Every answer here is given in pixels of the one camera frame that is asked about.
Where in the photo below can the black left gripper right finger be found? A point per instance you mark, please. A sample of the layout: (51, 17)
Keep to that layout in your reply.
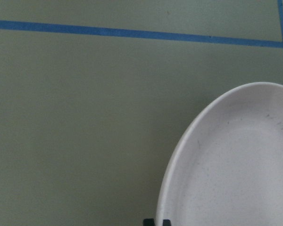
(166, 222)

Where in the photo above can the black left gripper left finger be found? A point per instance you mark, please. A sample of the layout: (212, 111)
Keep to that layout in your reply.
(148, 222)

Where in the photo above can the pink plate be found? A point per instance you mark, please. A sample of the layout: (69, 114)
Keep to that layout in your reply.
(227, 169)

